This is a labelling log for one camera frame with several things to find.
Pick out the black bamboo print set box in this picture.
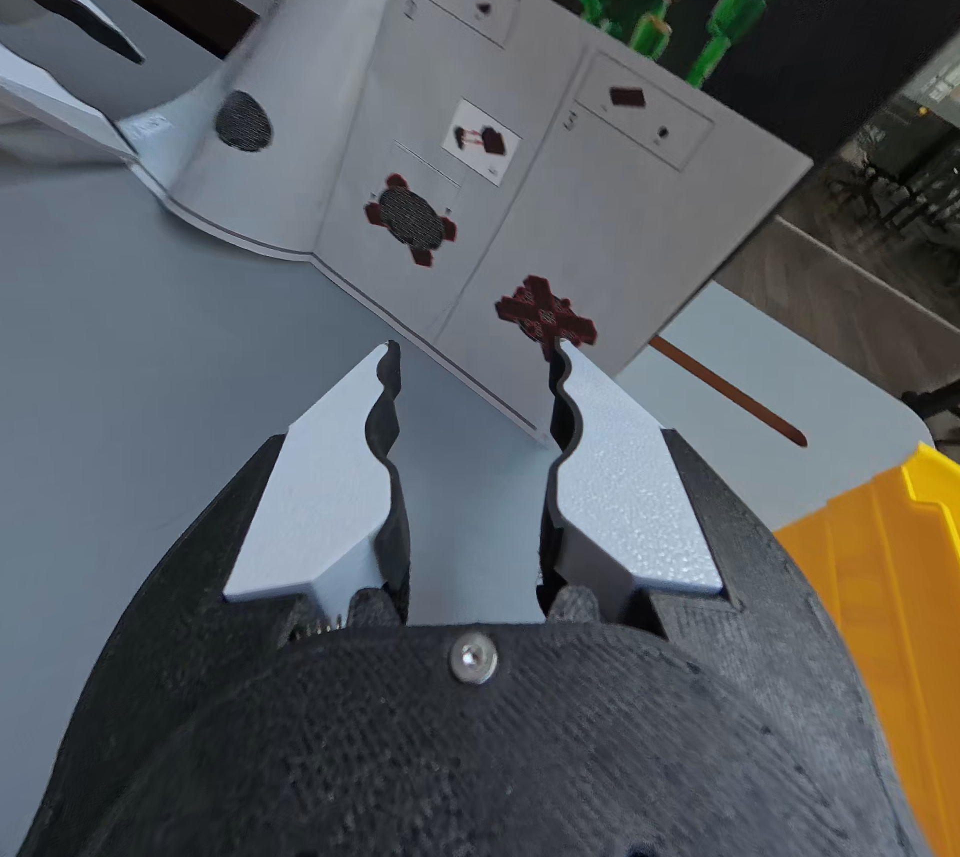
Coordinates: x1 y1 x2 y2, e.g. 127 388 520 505
438 0 960 164

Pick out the yellow plastic bin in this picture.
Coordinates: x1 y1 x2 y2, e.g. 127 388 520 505
772 440 960 857

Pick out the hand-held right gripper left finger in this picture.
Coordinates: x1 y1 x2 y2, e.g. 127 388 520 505
222 339 412 617

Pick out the white building instruction booklet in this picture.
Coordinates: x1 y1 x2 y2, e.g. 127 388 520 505
118 0 816 452

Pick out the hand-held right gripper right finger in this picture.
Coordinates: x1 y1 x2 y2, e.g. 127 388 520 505
541 338 726 620

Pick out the grey desk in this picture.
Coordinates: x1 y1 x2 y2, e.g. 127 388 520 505
0 0 939 857

